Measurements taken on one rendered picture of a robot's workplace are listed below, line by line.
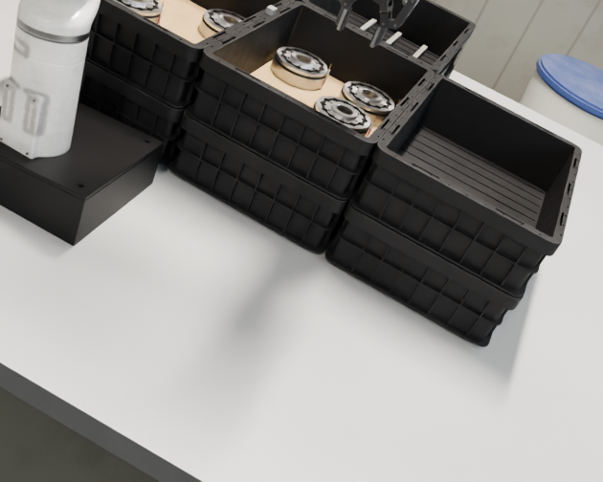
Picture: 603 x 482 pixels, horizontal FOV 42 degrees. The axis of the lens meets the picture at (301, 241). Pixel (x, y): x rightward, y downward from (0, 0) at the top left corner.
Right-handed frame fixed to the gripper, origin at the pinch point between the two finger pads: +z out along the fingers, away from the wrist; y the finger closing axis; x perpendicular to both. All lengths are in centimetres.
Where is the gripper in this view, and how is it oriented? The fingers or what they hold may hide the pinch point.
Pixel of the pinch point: (359, 29)
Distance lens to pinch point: 132.7
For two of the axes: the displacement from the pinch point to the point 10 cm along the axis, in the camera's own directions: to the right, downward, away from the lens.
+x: 3.8, -4.4, 8.1
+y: 8.6, 4.9, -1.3
